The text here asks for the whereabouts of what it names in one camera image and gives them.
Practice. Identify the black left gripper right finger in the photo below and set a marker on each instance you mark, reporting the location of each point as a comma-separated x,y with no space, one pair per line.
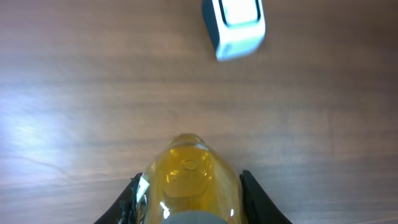
258,206

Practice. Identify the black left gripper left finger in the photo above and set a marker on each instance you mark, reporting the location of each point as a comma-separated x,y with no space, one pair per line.
124,209

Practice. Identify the yellow dish soap bottle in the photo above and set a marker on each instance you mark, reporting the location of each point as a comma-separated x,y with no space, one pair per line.
190,183

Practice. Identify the white barcode scanner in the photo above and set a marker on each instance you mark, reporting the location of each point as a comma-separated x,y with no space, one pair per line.
236,27

